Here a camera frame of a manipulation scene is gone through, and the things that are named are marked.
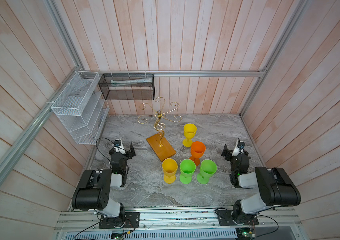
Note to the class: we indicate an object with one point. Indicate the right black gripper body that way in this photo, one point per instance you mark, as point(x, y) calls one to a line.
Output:
point(229, 157)

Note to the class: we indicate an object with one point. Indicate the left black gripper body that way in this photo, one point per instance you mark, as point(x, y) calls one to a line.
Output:
point(128, 155)

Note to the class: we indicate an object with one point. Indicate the green wine glass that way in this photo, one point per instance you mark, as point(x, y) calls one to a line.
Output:
point(207, 169)
point(187, 168)

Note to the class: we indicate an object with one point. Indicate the orange wine glass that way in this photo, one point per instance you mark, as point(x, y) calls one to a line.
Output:
point(197, 151)

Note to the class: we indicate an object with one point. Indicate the amber yellow wine glass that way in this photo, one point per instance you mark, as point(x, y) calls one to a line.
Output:
point(170, 168)

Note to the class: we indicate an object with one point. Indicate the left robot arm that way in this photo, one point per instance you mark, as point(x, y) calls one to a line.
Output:
point(93, 190)

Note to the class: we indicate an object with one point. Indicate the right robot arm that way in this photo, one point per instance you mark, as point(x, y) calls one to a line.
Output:
point(275, 188)

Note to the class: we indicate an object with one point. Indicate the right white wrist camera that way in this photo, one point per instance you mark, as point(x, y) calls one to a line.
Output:
point(239, 148)

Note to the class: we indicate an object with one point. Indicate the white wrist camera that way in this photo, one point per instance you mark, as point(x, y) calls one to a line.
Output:
point(118, 146)
point(239, 148)

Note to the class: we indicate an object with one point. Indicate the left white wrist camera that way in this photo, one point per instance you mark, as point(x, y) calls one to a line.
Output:
point(118, 146)

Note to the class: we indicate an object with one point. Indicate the gold wire wine glass rack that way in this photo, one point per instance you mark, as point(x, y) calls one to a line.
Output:
point(158, 142)

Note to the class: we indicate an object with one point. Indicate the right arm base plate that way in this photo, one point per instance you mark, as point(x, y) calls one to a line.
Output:
point(235, 218)

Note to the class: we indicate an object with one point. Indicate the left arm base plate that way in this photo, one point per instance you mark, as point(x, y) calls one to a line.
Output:
point(124, 220)

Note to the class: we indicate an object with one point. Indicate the white mesh wall shelf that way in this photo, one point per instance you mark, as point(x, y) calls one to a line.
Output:
point(80, 107)

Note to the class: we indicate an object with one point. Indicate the black mesh wall basket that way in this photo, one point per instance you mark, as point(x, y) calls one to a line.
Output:
point(118, 87)

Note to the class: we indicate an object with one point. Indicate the aluminium frame rail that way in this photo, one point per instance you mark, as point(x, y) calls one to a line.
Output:
point(192, 73)

